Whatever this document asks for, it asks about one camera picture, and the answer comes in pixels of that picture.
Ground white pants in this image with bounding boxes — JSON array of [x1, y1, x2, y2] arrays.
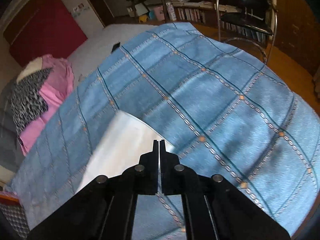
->
[[77, 111, 165, 192]]

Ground pink garment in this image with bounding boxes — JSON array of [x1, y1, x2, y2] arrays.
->
[[16, 54, 74, 155]]

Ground grey pillow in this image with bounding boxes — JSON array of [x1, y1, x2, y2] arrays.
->
[[0, 78, 24, 172]]

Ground small black object on bed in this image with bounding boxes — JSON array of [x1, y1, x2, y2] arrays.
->
[[111, 42, 120, 53]]

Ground leopard print garment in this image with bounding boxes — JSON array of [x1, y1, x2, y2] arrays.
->
[[11, 68, 52, 136]]

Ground dark shelf with bottles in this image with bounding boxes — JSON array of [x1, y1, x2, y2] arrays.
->
[[125, 0, 166, 23]]

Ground wooden bookshelf with books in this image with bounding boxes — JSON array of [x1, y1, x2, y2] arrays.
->
[[167, 0, 272, 40]]

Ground black metal chair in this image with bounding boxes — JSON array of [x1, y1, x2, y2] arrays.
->
[[215, 0, 278, 64]]

